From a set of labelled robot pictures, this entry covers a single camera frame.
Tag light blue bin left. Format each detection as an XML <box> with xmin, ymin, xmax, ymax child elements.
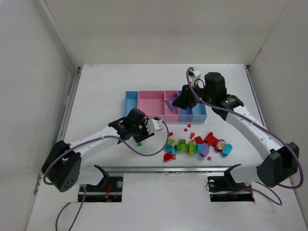
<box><xmin>124</xmin><ymin>91</ymin><xmax>139</xmax><ymax>116</ymax></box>

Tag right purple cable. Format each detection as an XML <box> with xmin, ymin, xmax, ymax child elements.
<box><xmin>186</xmin><ymin>66</ymin><xmax>304</xmax><ymax>205</ymax></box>

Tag green lego row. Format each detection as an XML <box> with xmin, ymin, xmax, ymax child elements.
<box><xmin>174</xmin><ymin>139</ymin><xmax>203</xmax><ymax>155</ymax></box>

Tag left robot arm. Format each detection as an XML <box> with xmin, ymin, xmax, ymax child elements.
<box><xmin>41</xmin><ymin>108</ymin><xmax>164</xmax><ymax>192</ymax></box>

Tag red dome lego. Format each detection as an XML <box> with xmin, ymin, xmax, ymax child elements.
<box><xmin>163</xmin><ymin>153</ymin><xmax>176</xmax><ymax>162</ymax></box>

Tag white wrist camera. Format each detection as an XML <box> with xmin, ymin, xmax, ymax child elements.
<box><xmin>187</xmin><ymin>67</ymin><xmax>202</xmax><ymax>86</ymax></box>
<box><xmin>146</xmin><ymin>119</ymin><xmax>164</xmax><ymax>134</ymax></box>

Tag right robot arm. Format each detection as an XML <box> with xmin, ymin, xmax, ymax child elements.
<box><xmin>173</xmin><ymin>67</ymin><xmax>304</xmax><ymax>189</ymax></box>

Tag red lego cluster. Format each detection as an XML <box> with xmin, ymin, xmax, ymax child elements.
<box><xmin>194</xmin><ymin>132</ymin><xmax>219</xmax><ymax>146</ymax></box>

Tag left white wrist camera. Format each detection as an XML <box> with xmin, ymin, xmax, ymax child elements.
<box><xmin>146</xmin><ymin>119</ymin><xmax>164</xmax><ymax>134</ymax></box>

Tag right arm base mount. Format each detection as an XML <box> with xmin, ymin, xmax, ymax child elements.
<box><xmin>205</xmin><ymin>164</ymin><xmax>255</xmax><ymax>202</ymax></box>

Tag small pink bin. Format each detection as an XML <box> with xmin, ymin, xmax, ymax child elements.
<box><xmin>165</xmin><ymin>90</ymin><xmax>179</xmax><ymax>123</ymax></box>

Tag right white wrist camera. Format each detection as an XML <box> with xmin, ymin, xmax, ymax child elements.
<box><xmin>187</xmin><ymin>67</ymin><xmax>202</xmax><ymax>86</ymax></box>

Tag lime printed lego brick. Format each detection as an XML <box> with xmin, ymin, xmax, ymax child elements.
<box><xmin>167</xmin><ymin>139</ymin><xmax>177</xmax><ymax>147</ymax></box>

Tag teal lego bricks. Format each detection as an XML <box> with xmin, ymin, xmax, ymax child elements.
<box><xmin>164</xmin><ymin>144</ymin><xmax>176</xmax><ymax>155</ymax></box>

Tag red round flower lego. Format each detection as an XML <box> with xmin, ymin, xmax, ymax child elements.
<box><xmin>214</xmin><ymin>139</ymin><xmax>226</xmax><ymax>152</ymax></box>

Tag lavender flower lego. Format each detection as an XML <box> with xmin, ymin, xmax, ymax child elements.
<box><xmin>198</xmin><ymin>143</ymin><xmax>209</xmax><ymax>157</ymax></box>

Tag large pink bin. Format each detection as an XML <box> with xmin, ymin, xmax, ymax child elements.
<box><xmin>138</xmin><ymin>90</ymin><xmax>165</xmax><ymax>120</ymax></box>

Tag purple lego brick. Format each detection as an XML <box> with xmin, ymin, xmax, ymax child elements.
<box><xmin>165</xmin><ymin>93</ymin><xmax>178</xmax><ymax>112</ymax></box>

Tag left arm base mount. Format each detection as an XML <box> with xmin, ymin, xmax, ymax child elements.
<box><xmin>78</xmin><ymin>165</ymin><xmax>124</xmax><ymax>203</ymax></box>

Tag metal table rail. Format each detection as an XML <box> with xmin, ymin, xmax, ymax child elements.
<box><xmin>49</xmin><ymin>165</ymin><xmax>282</xmax><ymax>173</ymax></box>

